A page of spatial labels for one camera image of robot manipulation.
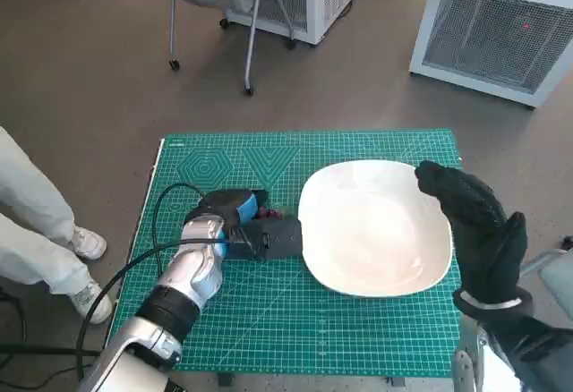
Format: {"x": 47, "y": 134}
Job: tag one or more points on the white mesh-front cabinet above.
{"x": 483, "y": 38}

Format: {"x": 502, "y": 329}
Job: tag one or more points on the bare left hand blue tape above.
{"x": 228, "y": 204}

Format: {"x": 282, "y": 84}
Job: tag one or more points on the light grey chair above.
{"x": 559, "y": 271}

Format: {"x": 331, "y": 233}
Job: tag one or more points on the red toy grape bunch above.
{"x": 274, "y": 214}

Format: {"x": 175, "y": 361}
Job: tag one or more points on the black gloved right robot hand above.
{"x": 483, "y": 240}

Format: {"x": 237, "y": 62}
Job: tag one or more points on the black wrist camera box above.
{"x": 277, "y": 240}

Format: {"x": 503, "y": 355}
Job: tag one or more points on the white plate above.
{"x": 367, "y": 231}

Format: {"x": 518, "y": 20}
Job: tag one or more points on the green cutting mat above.
{"x": 277, "y": 320}

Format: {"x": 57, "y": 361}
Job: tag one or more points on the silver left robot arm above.
{"x": 197, "y": 271}

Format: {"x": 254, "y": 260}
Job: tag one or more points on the person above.
{"x": 27, "y": 195}

